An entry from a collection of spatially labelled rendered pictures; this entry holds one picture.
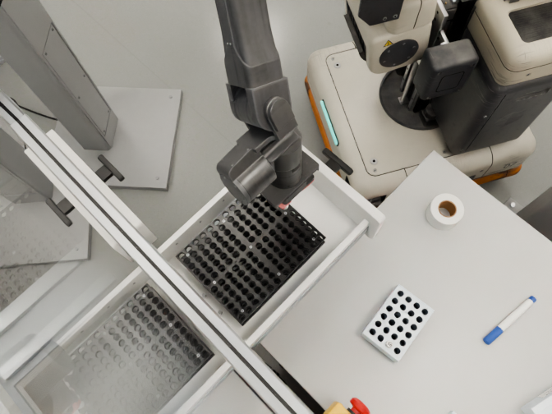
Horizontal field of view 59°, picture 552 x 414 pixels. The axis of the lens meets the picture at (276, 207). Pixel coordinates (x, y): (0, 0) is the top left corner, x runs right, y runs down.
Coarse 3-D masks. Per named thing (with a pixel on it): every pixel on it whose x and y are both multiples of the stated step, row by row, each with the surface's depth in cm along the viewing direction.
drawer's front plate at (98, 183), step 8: (48, 136) 98; (56, 136) 98; (56, 144) 97; (64, 144) 97; (64, 152) 96; (72, 152) 96; (72, 160) 96; (80, 160) 95; (80, 168) 95; (88, 168) 95; (88, 176) 94; (96, 176) 94; (96, 184) 94; (104, 184) 94; (104, 192) 93; (112, 192) 93; (112, 200) 92; (120, 200) 92; (120, 208) 92; (128, 208) 92; (128, 216) 91; (136, 224) 91; (144, 224) 92; (144, 232) 94; (152, 240) 99
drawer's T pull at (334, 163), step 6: (324, 150) 96; (330, 156) 96; (336, 156) 95; (330, 162) 95; (336, 162) 95; (342, 162) 95; (330, 168) 95; (336, 168) 95; (342, 168) 95; (348, 168) 94; (348, 174) 95
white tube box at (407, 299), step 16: (400, 288) 98; (384, 304) 97; (400, 304) 96; (416, 304) 98; (384, 320) 96; (400, 320) 95; (416, 320) 99; (368, 336) 95; (384, 336) 94; (400, 336) 94; (384, 352) 95; (400, 352) 93
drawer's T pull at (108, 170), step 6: (102, 156) 97; (102, 162) 97; (108, 162) 97; (102, 168) 97; (108, 168) 96; (114, 168) 96; (96, 174) 96; (102, 174) 96; (108, 174) 96; (114, 174) 96; (120, 174) 96; (102, 180) 96; (120, 180) 96
